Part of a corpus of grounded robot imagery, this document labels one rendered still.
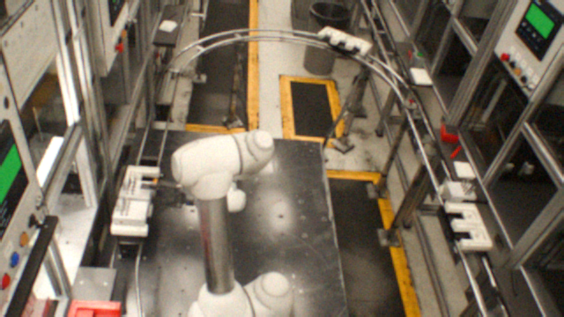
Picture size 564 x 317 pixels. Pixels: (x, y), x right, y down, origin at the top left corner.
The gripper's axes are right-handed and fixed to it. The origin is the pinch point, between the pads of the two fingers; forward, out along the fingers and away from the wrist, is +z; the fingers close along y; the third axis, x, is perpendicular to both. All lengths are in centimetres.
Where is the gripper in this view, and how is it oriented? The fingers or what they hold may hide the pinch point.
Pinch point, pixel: (147, 193)
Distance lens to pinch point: 204.6
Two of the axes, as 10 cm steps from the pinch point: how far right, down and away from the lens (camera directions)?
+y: 1.3, -7.3, -6.7
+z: -9.9, -0.9, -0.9
